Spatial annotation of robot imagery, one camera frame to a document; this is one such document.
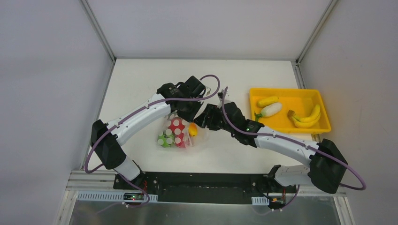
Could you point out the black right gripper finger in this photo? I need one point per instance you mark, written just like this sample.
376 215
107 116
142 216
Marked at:
213 125
211 112

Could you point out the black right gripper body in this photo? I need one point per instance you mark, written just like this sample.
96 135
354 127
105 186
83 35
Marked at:
210 117

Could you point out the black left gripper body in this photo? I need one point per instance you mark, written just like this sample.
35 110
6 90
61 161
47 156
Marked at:
189 113

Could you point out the yellow fake corn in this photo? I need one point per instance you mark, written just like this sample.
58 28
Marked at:
267 101

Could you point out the clear zip top bag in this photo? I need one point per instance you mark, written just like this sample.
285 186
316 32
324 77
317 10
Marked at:
194 141

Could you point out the white fake radish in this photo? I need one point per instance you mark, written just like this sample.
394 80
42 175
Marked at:
269 111

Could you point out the yellow fake banana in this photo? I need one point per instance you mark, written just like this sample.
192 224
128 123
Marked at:
305 122

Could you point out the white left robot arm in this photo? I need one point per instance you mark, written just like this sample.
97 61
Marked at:
107 138

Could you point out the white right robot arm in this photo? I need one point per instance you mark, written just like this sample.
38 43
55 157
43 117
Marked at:
320 163

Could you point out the orange fake food ball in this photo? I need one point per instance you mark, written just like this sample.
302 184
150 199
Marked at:
192 130

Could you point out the red fake food ball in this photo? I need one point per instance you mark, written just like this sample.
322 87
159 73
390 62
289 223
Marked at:
178 128

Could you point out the green fake food ball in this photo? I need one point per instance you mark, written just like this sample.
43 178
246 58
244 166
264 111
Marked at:
165 141

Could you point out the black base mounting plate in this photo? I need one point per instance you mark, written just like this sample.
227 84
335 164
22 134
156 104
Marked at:
217 188

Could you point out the aluminium frame rail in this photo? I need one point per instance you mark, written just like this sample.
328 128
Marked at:
111 58

